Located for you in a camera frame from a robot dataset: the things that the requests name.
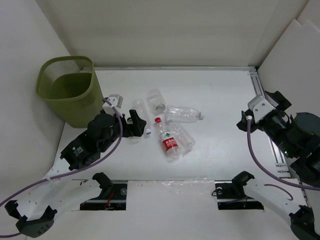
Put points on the green plastic waste bin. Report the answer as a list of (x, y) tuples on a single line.
[(70, 87)]

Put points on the clear ribbed plastic bottle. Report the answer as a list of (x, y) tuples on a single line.
[(181, 134)]

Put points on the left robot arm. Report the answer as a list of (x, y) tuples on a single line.
[(45, 202)]

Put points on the red label water bottle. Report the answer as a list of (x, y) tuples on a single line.
[(167, 139)]

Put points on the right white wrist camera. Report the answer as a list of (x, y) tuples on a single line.
[(260, 108)]

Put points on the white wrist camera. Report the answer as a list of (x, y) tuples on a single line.
[(113, 100), (260, 108)]

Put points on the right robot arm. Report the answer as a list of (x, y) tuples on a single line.
[(297, 138)]

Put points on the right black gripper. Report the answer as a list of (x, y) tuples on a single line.
[(243, 122)]

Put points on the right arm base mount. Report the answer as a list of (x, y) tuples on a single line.
[(229, 197)]

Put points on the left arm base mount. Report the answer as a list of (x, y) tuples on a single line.
[(115, 200)]

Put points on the clear bottle blue cap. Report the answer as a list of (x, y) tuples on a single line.
[(142, 112)]

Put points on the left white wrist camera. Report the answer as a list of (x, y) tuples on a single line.
[(113, 100)]

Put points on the clear bottle white cap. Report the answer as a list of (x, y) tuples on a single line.
[(183, 114)]

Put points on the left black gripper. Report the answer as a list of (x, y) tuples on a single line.
[(137, 120)]

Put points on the wide clear plastic jar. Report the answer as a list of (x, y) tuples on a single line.
[(156, 101)]

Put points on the aluminium rail right edge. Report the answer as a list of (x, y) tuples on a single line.
[(271, 130)]

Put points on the black label small bottle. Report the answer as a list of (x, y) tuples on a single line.
[(133, 139)]

